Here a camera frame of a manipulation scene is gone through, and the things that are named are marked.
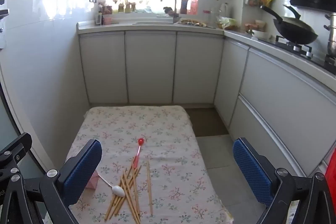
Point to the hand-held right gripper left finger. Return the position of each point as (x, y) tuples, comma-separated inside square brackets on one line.
[(81, 171)]

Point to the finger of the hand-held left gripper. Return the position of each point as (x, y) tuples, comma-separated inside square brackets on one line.
[(18, 146)]

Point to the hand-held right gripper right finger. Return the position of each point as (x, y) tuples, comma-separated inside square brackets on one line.
[(252, 171)]

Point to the pink perforated utensil holder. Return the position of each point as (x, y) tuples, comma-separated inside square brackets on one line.
[(93, 182)]

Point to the white plastic spoon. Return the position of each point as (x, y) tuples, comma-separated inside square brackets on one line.
[(118, 191)]

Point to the bunch of wooden chopsticks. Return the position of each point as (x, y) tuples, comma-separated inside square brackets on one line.
[(127, 185)]

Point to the red plastic spoon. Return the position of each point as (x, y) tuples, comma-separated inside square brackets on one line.
[(141, 140)]

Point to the frosted glass door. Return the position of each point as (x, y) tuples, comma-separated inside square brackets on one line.
[(15, 113)]

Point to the white cabinet drawer front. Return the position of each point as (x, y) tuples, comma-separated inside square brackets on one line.
[(262, 134), (288, 98)]

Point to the red plastic bag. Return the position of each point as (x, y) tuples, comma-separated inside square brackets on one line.
[(331, 182)]

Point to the floral tablecloth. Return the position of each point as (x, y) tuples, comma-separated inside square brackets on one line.
[(168, 129)]

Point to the white cabinet door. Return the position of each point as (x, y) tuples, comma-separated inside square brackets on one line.
[(232, 77), (151, 66), (102, 66), (198, 66)]

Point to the black gas stove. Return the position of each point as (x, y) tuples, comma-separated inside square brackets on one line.
[(299, 48)]

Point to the white bowl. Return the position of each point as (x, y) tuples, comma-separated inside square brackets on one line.
[(261, 34)]

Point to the black wok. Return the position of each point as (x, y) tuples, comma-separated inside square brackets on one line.
[(294, 35)]

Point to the bag of green vegetables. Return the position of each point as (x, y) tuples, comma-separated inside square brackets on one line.
[(227, 23)]

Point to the white cutlery drainer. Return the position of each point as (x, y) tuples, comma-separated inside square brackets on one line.
[(98, 18)]

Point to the pink cup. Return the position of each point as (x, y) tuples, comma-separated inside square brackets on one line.
[(108, 20)]

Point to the steel steamer pot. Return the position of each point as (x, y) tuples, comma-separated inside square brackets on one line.
[(331, 37)]

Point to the plate of food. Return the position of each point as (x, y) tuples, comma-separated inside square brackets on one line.
[(193, 22)]

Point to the white jug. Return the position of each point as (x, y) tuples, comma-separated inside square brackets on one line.
[(224, 10)]

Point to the row of small jars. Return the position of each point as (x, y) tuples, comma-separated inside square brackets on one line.
[(127, 8)]

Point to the red bottle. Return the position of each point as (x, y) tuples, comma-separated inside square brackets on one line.
[(193, 5)]

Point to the dark bottle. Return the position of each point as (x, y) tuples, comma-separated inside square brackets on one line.
[(184, 6)]

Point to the curved steel faucet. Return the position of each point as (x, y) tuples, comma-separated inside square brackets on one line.
[(175, 7)]

